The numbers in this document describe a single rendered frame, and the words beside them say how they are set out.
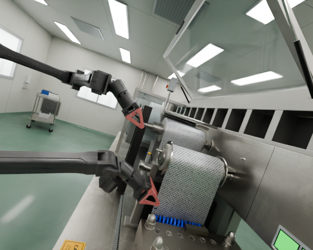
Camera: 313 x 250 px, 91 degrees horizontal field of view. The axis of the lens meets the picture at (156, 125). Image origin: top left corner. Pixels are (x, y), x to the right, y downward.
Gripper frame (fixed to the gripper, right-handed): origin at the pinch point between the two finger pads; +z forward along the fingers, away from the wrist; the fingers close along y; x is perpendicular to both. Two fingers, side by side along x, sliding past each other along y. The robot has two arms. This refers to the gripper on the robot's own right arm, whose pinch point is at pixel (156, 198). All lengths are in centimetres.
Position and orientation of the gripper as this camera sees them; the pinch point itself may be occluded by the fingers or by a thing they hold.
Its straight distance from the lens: 66.4
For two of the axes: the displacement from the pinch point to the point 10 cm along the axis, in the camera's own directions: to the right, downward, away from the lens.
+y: 1.1, 1.3, -9.9
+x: 7.1, -7.1, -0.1
